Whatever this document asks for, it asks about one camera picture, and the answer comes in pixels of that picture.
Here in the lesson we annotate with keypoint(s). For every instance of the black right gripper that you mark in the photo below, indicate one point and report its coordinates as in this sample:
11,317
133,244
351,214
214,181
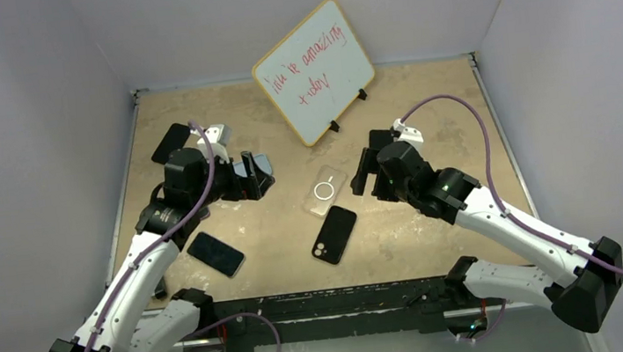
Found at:
365,167

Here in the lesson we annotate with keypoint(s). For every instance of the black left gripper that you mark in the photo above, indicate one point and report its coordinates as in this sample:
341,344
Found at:
254,186

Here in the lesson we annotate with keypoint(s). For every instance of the clear magsafe phone case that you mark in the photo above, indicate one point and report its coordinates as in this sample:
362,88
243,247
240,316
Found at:
324,190

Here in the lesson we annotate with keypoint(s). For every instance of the black phone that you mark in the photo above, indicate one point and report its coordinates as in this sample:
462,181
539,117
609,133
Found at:
175,138
216,254

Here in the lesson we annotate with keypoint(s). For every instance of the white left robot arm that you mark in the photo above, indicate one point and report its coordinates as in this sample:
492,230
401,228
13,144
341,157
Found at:
161,234

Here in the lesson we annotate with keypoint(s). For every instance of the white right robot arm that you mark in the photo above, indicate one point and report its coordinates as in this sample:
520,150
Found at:
568,275

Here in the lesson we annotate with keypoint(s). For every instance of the whiteboard with red writing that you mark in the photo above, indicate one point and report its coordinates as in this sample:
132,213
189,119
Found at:
315,72

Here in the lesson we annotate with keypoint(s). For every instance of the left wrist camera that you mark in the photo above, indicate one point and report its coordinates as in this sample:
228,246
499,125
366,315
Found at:
213,141

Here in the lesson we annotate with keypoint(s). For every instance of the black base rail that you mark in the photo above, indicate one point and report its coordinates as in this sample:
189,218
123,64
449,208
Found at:
429,305

